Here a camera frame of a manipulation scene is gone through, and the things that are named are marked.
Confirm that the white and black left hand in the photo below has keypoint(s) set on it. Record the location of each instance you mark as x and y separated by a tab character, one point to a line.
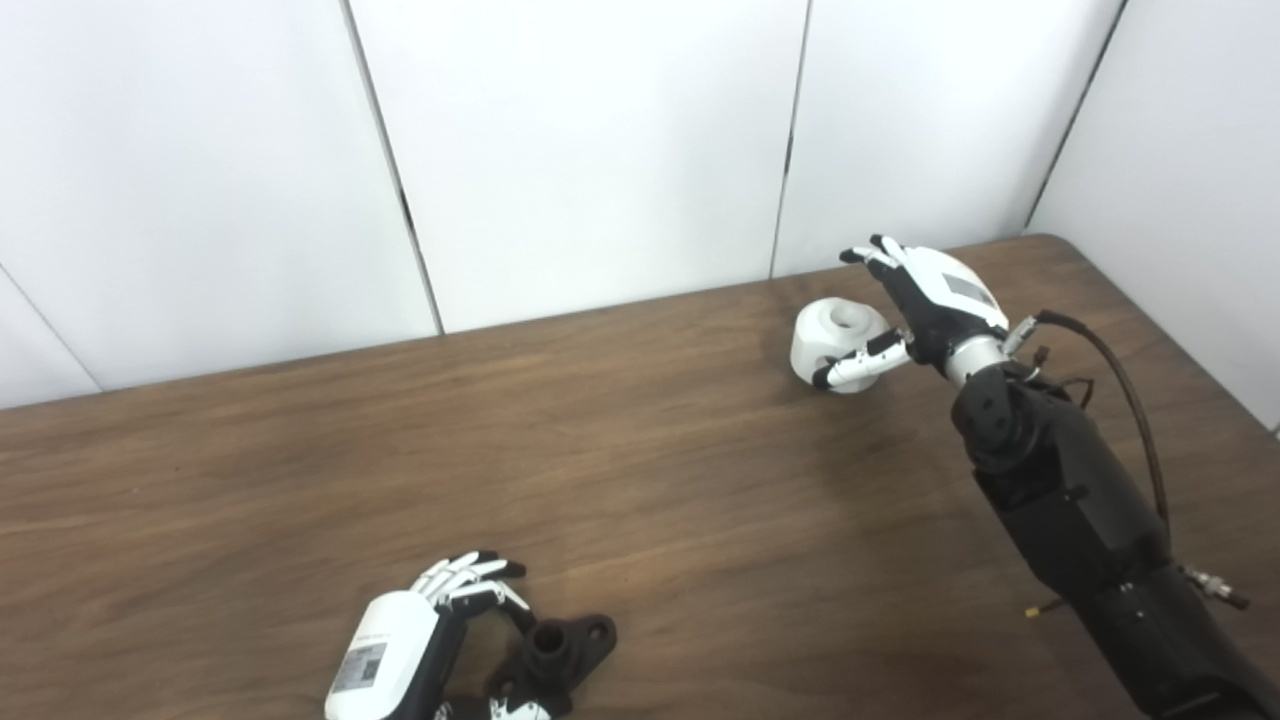
390	650

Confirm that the white and black right hand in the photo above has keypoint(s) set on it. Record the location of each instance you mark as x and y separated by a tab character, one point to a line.
940	300

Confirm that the round white piece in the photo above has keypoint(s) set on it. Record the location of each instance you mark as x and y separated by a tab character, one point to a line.
825	335

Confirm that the black flanged holder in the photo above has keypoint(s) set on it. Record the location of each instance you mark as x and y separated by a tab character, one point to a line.
560	650

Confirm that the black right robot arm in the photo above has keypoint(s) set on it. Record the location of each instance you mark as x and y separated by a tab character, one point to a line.
1080	520

